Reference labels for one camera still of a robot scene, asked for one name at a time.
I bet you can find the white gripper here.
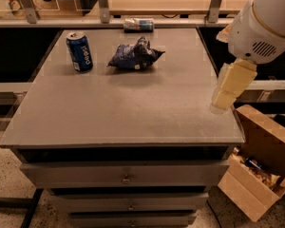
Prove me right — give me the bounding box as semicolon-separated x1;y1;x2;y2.
210;1;285;114

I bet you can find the blue pepsi can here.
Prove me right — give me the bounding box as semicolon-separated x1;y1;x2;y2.
66;31;93;72

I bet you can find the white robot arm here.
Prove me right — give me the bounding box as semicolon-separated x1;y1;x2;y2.
210;0;285;114

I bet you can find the white blue can lying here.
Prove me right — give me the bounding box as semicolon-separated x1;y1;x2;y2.
123;18;154;32

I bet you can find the crumpled blue chip bag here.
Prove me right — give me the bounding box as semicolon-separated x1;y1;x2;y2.
107;36;163;70

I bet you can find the open cardboard box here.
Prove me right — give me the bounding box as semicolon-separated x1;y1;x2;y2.
218;104;285;221

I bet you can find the top drawer with knob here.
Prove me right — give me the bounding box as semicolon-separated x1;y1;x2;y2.
20;161;229;189

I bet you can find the drawer with knob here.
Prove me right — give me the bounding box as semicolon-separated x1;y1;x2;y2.
51;193;209;213
69;213;196;228
20;161;229;189

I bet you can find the grey drawer cabinet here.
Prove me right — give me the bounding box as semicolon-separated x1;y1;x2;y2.
0;28;243;217

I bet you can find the middle drawer with knob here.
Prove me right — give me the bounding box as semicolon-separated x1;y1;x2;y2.
51;193;209;213

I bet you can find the bottom drawer with knob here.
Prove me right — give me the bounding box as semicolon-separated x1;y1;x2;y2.
69;213;196;228

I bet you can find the metal railing frame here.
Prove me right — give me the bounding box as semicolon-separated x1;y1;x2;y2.
0;0;249;28

